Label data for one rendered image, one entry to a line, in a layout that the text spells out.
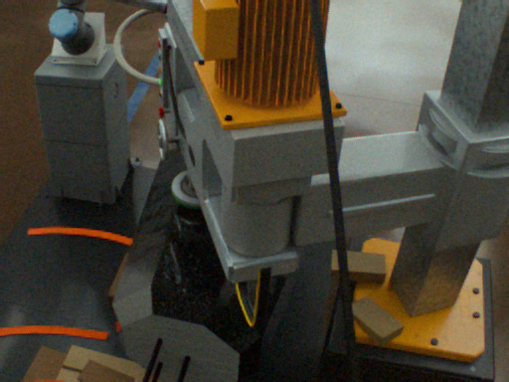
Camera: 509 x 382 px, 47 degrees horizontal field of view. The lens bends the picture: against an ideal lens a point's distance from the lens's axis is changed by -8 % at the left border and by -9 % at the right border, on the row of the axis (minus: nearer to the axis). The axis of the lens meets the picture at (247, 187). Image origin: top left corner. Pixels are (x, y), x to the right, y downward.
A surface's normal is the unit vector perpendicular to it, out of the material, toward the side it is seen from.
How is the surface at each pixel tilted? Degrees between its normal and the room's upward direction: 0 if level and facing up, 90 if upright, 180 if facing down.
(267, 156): 90
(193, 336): 90
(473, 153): 90
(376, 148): 0
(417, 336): 0
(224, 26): 90
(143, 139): 0
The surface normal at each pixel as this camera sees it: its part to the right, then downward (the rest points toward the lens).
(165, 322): -0.20, 0.62
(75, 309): 0.05, -0.77
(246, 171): 0.29, 0.62
